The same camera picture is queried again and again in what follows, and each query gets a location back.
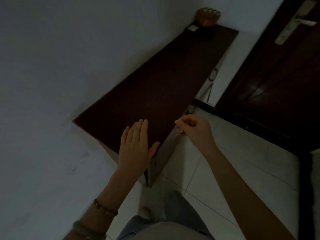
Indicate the person's left hand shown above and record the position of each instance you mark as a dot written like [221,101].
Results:
[135,149]

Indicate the person's right hand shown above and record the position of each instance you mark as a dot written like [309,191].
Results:
[200,134]

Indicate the golden bowl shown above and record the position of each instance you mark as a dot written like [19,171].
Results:
[208,17]

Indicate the person's right forearm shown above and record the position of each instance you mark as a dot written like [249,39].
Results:
[242,197]

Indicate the person's left forearm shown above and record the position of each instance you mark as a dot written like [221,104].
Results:
[117,189]

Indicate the dark wooden cabinet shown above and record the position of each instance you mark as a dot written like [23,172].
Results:
[162,87]

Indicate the white shoe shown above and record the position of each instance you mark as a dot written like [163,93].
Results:
[146,212]

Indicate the light blue jeans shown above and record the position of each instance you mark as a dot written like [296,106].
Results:
[182,209]

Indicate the dark wooden door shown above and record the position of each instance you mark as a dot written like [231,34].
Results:
[280,92]

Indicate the white shirt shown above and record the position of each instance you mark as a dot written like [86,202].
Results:
[172,232]

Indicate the pale jade bangle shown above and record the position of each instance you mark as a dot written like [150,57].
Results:
[85,231]

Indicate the small black box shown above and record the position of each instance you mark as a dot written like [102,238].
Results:
[192,28]

